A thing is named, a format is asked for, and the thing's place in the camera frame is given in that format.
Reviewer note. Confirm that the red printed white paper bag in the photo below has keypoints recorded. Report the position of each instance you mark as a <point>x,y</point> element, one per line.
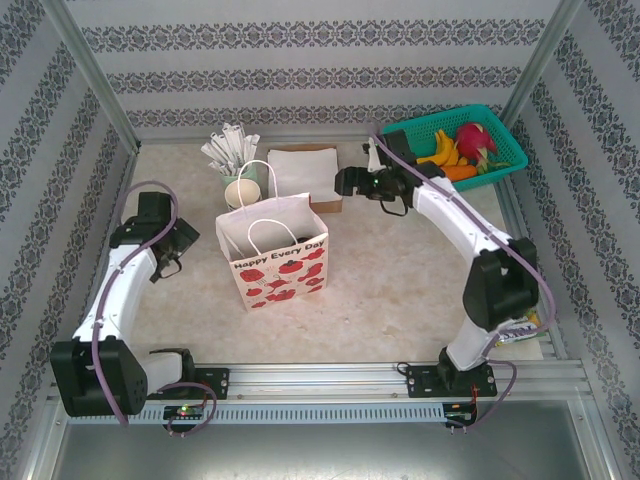
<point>280,285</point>

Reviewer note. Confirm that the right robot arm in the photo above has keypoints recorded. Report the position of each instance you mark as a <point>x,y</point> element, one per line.
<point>450,215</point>

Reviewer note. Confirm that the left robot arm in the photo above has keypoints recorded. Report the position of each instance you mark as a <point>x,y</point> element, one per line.
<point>120,295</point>

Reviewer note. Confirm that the yellow banana bunch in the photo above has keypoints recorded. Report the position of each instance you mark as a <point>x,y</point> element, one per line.
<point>445,147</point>

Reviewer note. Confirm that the orange carrot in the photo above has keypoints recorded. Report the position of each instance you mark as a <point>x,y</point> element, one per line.
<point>462,172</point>

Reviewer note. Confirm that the pale green sachet holder cup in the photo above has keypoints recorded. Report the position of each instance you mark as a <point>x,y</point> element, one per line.
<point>230,176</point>

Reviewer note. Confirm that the stack of green paper cups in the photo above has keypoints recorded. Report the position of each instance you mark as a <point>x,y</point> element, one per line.
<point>240,192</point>

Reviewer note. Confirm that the pink dragon fruit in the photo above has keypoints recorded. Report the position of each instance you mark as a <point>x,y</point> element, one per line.
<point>472,140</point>

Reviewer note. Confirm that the teal plastic basket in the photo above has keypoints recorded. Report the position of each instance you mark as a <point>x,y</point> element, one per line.
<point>495,172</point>

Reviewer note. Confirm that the green candy bag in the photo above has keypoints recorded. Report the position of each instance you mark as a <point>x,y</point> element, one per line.
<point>520,335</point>

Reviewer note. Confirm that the small circuit board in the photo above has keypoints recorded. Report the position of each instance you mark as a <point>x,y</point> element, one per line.
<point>460,416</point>
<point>185,412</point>

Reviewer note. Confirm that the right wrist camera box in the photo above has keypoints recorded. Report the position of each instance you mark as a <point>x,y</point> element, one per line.
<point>374,157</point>

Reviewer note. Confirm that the aluminium frame post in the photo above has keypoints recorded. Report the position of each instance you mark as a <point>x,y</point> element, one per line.
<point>540,60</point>
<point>95,75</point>

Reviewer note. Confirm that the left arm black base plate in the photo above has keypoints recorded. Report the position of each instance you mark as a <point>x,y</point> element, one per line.
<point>217,382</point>

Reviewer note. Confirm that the aluminium mounting rail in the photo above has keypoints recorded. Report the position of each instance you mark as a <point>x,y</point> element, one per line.
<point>320,380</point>

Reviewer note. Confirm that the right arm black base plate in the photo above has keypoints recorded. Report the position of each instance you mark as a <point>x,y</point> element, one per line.
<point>420,382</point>

